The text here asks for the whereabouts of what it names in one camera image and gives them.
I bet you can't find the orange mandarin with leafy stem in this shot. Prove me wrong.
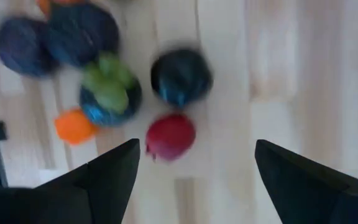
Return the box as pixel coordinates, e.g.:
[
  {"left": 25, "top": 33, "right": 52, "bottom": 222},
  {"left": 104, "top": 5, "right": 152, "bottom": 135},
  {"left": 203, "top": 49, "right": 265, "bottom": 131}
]
[{"left": 53, "top": 52, "right": 135, "bottom": 146}]

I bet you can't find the red pomegranate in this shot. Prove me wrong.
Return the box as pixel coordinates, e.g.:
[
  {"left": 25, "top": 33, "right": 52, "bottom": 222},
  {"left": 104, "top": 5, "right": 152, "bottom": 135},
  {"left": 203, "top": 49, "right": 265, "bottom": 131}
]
[{"left": 144, "top": 112, "right": 198, "bottom": 162}]

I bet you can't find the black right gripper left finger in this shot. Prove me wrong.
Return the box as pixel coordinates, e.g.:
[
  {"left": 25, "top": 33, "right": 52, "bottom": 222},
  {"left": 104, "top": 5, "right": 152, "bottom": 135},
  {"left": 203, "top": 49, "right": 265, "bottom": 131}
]
[{"left": 0, "top": 138, "right": 141, "bottom": 224}]

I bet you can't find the dark blue bowl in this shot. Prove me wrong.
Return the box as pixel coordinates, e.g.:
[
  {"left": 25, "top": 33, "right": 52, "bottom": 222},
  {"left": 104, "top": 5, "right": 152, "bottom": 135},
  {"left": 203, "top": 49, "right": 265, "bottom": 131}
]
[
  {"left": 150, "top": 47, "right": 214, "bottom": 109},
  {"left": 45, "top": 2, "right": 121, "bottom": 68}
]

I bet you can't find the purple blue bowl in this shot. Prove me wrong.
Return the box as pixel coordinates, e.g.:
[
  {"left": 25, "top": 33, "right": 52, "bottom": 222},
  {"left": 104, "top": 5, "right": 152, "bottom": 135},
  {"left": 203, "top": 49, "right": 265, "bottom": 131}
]
[{"left": 0, "top": 16, "right": 59, "bottom": 78}]

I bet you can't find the dark blue bowl top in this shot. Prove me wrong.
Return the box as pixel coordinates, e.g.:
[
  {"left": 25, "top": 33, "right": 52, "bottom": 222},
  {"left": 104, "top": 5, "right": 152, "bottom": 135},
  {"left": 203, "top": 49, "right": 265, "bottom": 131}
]
[{"left": 45, "top": 2, "right": 121, "bottom": 68}]

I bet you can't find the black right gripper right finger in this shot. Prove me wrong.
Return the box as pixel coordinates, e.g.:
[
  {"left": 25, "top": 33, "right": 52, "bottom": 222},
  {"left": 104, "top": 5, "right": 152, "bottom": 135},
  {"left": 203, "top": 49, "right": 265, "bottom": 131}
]
[{"left": 254, "top": 139, "right": 358, "bottom": 224}]

